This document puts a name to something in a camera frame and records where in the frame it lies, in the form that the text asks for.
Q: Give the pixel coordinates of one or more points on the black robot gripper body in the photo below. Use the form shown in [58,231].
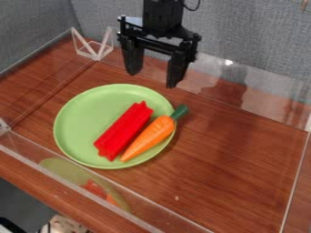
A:
[138,37]

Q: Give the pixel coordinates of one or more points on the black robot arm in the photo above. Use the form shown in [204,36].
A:
[165,12]

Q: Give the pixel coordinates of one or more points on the red ridged block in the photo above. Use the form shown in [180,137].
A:
[116,138]

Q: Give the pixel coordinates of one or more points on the orange toy carrot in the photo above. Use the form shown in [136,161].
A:
[156,133]

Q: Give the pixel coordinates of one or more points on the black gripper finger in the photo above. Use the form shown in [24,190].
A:
[178,65]
[133,54]

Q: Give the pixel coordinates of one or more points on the light green plate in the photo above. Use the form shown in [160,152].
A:
[89,114]

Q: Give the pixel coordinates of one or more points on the clear acrylic corner bracket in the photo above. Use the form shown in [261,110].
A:
[92,49]

